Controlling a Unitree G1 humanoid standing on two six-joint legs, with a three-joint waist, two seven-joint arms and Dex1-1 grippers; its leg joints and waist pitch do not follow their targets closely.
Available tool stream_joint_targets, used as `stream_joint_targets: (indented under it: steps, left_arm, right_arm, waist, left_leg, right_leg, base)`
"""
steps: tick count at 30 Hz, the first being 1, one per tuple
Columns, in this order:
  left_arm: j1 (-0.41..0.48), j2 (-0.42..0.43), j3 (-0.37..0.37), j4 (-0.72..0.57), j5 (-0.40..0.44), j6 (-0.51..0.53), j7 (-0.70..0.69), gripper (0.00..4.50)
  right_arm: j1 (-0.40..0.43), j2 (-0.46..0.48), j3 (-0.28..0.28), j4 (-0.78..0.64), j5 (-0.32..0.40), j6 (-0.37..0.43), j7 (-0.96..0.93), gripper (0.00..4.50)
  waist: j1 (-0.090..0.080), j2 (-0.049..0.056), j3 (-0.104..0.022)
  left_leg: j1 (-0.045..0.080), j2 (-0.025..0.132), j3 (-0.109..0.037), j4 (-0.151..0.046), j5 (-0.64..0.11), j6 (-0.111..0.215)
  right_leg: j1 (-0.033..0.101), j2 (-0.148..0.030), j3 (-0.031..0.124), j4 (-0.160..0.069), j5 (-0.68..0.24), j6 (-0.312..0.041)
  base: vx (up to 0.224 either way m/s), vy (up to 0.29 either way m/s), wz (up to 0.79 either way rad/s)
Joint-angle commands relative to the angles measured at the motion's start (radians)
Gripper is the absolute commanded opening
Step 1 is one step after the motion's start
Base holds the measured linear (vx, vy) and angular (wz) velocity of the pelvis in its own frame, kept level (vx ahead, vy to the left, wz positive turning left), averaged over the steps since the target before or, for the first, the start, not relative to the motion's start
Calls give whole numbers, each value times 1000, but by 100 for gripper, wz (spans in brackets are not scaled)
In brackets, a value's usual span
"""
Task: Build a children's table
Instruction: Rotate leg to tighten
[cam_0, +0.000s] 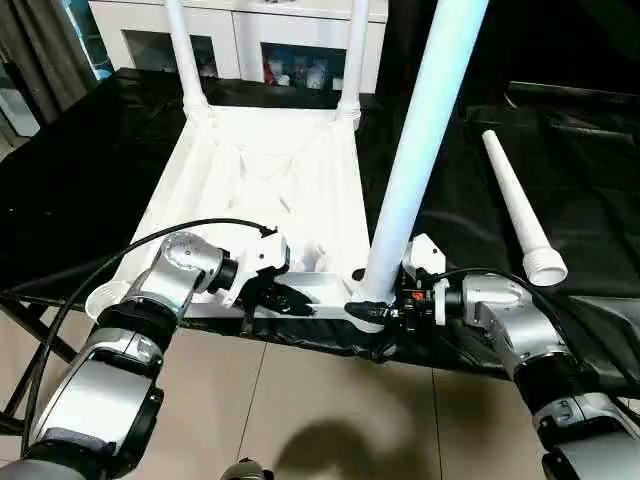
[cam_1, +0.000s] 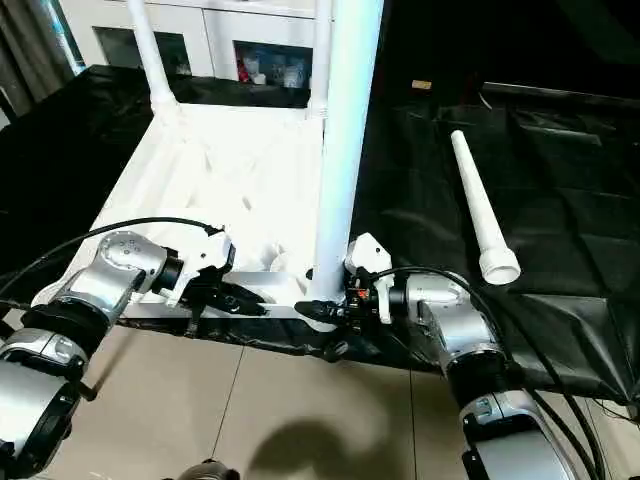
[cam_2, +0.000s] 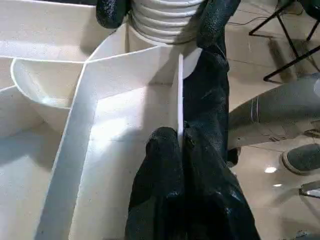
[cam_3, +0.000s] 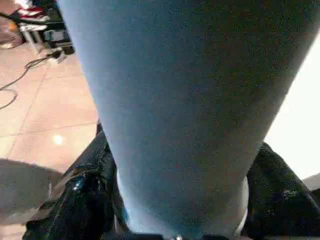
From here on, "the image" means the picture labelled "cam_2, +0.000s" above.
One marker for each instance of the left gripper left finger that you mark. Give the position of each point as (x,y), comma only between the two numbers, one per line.
(160,187)

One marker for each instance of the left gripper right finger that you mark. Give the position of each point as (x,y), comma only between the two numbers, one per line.
(212,200)

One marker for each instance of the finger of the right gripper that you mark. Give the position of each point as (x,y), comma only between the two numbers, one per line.
(111,12)
(215,22)

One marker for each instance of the white plastic table leg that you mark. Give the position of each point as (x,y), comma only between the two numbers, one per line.
(162,22)

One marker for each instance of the black plastic mat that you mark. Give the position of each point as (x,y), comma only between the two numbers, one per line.
(207,100)

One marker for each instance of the black metal floor stand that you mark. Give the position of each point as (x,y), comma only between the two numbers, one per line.
(292,45)

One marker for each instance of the grey shoe with beige sole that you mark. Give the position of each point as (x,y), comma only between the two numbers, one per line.
(302,160)

